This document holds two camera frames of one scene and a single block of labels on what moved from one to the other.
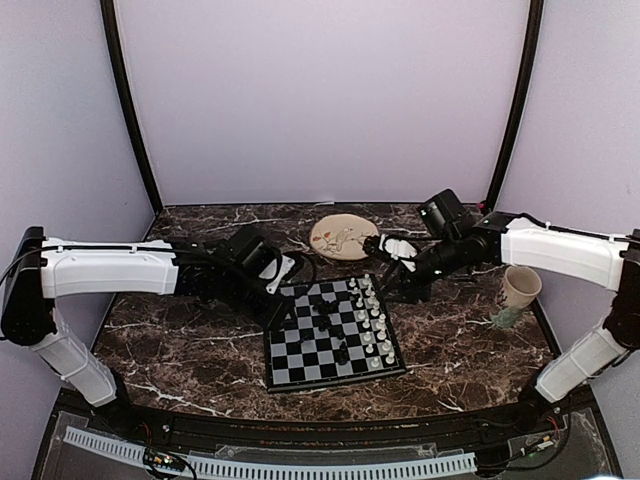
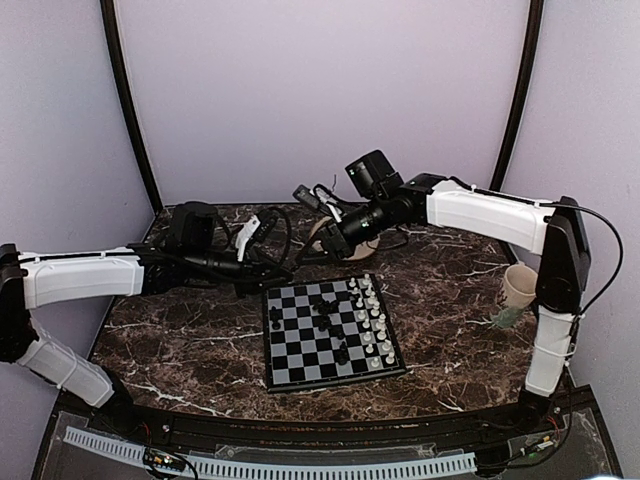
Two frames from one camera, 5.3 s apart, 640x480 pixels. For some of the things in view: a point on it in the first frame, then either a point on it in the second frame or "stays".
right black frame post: [519, 102] stays
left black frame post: [128, 97] stays
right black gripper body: [449, 258] -> [346, 246]
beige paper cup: [521, 285] stays
